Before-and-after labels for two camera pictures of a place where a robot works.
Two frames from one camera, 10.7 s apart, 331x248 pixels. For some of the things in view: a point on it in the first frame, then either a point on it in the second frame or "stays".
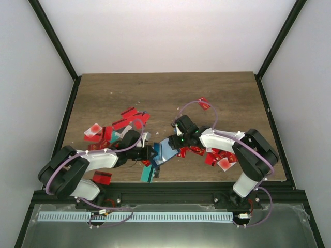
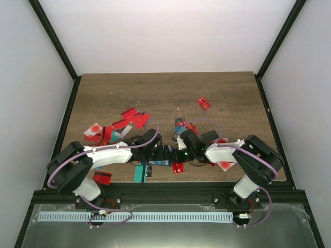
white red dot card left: x=93 y=130 stays
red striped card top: x=129 y=113 stays
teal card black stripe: x=148 y=173 → x=140 y=173
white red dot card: x=225 y=165 stays
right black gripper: x=175 y=143 → x=177 y=159
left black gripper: x=147 y=157 → x=164 y=155
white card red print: x=125 y=130 stays
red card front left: x=102 y=177 stays
